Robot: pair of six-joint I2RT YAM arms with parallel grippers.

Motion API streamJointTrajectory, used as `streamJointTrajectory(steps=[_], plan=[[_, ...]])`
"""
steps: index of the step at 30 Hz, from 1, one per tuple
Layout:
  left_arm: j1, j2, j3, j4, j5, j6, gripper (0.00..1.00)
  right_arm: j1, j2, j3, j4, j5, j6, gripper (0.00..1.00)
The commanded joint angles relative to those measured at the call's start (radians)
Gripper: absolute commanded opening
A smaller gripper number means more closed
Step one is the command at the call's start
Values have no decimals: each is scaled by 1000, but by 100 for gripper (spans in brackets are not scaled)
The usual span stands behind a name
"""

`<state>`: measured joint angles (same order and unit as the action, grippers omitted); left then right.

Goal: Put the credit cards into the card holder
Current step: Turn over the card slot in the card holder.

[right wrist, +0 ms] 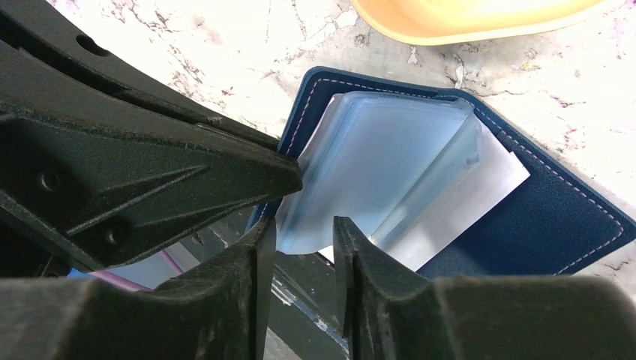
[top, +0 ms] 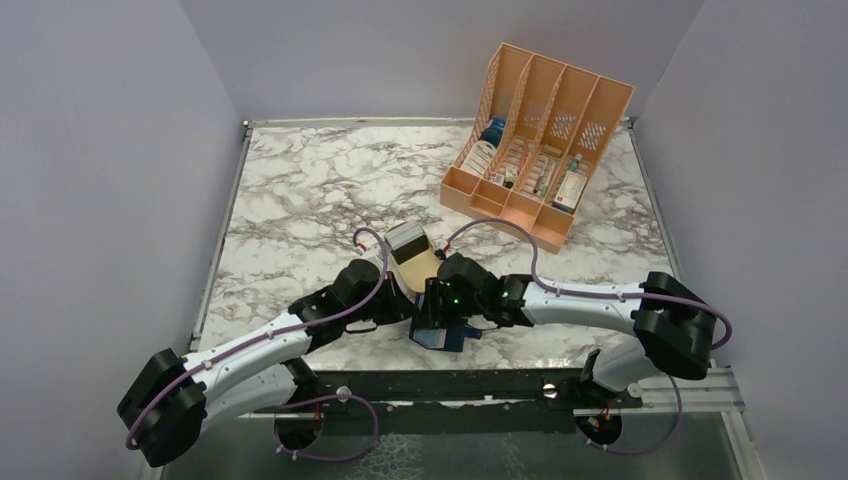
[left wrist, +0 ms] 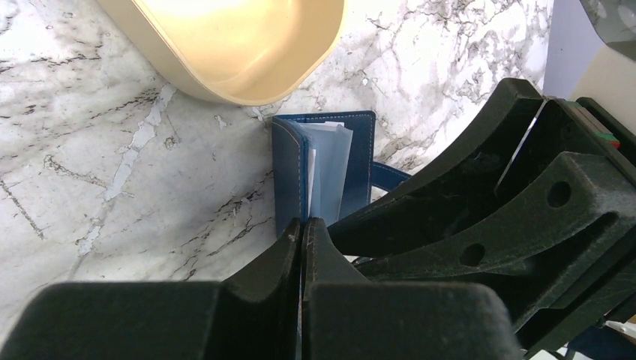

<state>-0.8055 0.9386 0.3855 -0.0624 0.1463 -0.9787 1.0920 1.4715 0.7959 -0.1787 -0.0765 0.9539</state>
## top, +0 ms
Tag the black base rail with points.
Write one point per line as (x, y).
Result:
(433, 402)

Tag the small items in organizer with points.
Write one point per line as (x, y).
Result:
(506, 176)

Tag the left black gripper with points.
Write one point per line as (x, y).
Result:
(399, 305)

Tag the blue leather card holder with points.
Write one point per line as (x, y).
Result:
(450, 338)

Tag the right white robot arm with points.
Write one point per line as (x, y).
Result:
(669, 329)

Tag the blue round container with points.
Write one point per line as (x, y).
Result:
(493, 132)

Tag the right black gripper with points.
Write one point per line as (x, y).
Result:
(433, 314)

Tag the credit cards in tray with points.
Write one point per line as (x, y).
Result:
(406, 241)

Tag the tan oval tray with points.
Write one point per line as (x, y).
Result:
(412, 274)

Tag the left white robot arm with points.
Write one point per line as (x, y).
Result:
(174, 399)

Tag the white red box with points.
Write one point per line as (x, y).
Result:
(570, 190)

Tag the orange desk organizer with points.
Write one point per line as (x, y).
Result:
(553, 111)

